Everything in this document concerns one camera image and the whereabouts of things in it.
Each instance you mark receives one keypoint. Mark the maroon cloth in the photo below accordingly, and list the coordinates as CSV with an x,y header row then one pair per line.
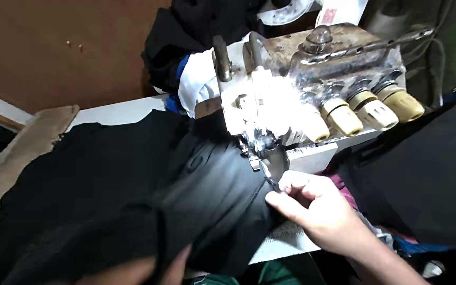
x,y
343,190

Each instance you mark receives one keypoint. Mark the black fabric garment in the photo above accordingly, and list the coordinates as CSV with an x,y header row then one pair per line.
x,y
105,178

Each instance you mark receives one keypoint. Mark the white paper with red print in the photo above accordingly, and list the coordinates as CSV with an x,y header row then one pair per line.
x,y
342,12

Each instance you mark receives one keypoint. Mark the pile of black cloth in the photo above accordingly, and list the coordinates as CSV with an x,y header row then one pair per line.
x,y
188,35

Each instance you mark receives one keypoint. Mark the pile of mixed clothes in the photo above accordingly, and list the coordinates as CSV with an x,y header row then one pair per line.
x,y
414,245

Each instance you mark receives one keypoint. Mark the blue cloth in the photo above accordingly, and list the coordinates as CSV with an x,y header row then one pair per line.
x,y
173,103

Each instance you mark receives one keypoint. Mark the person's left hand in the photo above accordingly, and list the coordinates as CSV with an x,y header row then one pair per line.
x,y
133,273

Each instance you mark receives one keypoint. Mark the person's legs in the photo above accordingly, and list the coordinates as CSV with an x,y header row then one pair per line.
x,y
289,272

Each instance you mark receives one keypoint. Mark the person's left fingers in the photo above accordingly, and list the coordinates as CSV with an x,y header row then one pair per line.
x,y
133,271

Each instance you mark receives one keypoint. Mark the person's right index finger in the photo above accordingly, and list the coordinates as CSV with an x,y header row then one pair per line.
x,y
301,180

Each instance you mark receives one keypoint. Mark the person's right hand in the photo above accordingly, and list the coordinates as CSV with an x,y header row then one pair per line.
x,y
333,219

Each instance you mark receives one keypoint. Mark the white cloth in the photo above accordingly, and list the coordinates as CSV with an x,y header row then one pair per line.
x,y
198,81

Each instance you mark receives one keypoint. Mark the person's right thumb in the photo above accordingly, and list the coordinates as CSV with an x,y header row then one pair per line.
x,y
289,207

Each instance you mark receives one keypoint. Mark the brown cardboard piece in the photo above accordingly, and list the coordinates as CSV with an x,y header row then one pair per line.
x,y
26,146

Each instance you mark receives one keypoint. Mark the white sewing table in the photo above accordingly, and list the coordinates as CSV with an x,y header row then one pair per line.
x,y
113,113

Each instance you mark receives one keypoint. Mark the person's right forearm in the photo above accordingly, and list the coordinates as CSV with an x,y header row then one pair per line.
x,y
390,261

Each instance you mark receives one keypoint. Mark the overlock sewing machine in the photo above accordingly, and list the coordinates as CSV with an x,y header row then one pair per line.
x,y
279,99

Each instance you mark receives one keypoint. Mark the person's right fingers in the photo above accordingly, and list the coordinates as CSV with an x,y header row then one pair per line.
x,y
303,199

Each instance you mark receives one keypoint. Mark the large dark grey cloth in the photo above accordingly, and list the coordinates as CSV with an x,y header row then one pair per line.
x,y
422,174

